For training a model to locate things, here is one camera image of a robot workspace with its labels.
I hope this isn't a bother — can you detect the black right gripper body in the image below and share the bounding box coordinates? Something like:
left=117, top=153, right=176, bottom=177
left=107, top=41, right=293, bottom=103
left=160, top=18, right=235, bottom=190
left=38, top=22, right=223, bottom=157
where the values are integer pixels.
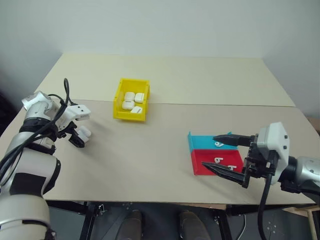
left=241, top=133, right=280, bottom=189

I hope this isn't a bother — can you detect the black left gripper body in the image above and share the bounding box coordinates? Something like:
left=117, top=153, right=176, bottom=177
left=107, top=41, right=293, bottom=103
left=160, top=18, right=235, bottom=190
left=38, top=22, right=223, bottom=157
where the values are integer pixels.
left=51, top=120, right=78, bottom=141

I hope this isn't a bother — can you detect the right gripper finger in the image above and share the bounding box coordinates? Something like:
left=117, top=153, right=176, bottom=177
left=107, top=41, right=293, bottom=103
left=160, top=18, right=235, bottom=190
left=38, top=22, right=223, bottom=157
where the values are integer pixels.
left=212, top=133, right=252, bottom=148
left=201, top=161, right=247, bottom=189

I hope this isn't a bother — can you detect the yellow plastic bin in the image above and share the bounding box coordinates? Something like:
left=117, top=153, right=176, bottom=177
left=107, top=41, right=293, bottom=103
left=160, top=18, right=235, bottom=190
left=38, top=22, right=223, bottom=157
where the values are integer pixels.
left=112, top=77, right=151, bottom=124

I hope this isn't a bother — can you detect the red plastic tray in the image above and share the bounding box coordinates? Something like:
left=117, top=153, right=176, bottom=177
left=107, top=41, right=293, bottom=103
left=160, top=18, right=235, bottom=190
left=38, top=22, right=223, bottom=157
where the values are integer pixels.
left=190, top=149, right=245, bottom=177

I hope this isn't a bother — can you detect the blue plastic tray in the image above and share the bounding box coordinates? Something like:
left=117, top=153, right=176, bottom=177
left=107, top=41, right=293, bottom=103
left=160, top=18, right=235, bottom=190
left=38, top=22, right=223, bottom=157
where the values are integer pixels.
left=187, top=131, right=241, bottom=153

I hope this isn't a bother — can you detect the dark rounded shape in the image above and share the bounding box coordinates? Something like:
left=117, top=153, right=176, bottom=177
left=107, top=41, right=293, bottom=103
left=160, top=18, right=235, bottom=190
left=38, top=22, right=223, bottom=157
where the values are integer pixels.
left=119, top=209, right=144, bottom=240
left=178, top=210, right=211, bottom=240

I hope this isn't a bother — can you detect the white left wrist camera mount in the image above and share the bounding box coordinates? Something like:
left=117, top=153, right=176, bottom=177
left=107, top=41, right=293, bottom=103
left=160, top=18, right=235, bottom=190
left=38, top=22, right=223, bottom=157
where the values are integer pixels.
left=57, top=104, right=92, bottom=131

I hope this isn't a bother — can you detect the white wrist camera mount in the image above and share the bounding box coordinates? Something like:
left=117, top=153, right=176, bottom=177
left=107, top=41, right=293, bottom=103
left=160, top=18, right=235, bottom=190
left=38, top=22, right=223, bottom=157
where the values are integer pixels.
left=257, top=121, right=291, bottom=186
left=57, top=104, right=92, bottom=131

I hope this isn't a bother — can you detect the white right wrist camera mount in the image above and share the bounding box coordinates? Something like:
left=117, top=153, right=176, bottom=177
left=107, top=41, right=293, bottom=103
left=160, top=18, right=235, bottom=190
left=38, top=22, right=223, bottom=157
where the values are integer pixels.
left=257, top=121, right=291, bottom=186

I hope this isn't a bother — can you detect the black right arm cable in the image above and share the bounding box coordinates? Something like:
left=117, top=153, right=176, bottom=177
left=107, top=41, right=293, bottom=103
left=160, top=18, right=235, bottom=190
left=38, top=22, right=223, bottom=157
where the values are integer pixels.
left=257, top=171, right=275, bottom=240

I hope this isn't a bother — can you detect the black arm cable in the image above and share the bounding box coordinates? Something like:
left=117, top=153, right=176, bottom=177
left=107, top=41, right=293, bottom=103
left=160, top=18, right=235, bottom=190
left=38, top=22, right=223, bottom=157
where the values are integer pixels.
left=257, top=171, right=275, bottom=240
left=0, top=77, right=77, bottom=181

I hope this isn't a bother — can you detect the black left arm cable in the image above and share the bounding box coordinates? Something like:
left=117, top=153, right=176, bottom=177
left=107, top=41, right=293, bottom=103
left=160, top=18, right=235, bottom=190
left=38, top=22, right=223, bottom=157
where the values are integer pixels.
left=0, top=77, right=77, bottom=181

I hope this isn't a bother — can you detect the light wooden frame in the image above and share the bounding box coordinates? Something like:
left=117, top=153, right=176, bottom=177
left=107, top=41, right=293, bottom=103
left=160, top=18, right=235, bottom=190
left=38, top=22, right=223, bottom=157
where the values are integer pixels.
left=282, top=205, right=320, bottom=240

